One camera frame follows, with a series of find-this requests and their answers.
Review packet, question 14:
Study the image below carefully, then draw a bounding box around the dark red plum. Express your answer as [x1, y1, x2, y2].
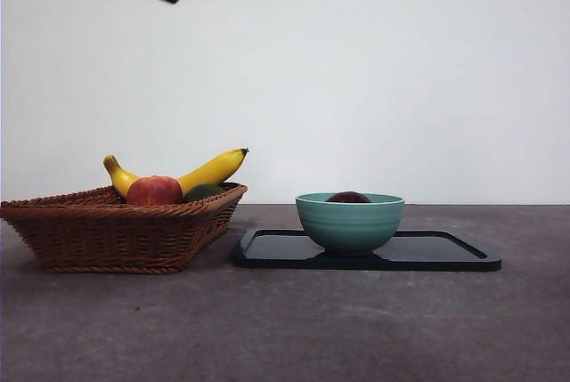
[324, 191, 372, 204]

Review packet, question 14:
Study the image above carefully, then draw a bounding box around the teal ribbed bowl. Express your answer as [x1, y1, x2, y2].
[296, 192, 405, 257]

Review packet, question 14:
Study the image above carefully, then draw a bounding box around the yellow banana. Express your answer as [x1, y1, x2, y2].
[102, 147, 249, 199]

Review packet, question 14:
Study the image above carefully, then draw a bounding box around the red-orange peach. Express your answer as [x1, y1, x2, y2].
[126, 175, 184, 206]

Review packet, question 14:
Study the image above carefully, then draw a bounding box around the green round fruit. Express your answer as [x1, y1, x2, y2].
[183, 183, 225, 203]

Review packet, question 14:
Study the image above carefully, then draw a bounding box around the brown wicker basket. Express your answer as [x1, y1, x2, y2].
[0, 182, 248, 275]

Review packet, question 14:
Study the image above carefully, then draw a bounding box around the dark rectangular tray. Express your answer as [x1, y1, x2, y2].
[231, 228, 503, 272]

